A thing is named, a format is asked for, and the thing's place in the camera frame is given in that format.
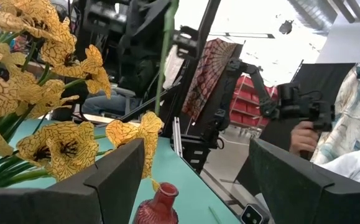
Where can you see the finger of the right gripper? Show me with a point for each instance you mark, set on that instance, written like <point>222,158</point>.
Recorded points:
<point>145,28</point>

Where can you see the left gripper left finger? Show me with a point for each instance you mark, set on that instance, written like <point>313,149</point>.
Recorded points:
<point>74,202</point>

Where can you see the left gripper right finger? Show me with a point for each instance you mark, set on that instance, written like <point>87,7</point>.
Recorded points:
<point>291,193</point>

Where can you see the yellow artificial tulip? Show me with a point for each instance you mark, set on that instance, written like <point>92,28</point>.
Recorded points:
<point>166,46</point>

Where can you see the red ribbed glass vase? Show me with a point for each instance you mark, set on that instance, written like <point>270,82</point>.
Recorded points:
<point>159,208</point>

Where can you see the person's hand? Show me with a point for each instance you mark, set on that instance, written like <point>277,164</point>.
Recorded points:
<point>304,138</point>

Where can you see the red patterned cloth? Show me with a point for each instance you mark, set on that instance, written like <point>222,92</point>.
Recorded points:
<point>207,77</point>

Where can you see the red storage bin shelf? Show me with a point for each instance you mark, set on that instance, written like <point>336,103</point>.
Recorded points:
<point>245,102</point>

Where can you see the black ceiling spotlight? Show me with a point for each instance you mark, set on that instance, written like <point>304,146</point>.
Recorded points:
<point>286,27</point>

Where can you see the small black camera box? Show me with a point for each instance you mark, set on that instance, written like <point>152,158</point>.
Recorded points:
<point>254,214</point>

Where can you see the black rig frame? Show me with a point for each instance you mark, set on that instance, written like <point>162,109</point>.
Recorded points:
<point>207,25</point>

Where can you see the silver metal bracket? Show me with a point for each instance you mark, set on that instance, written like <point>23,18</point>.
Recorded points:
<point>177,137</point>

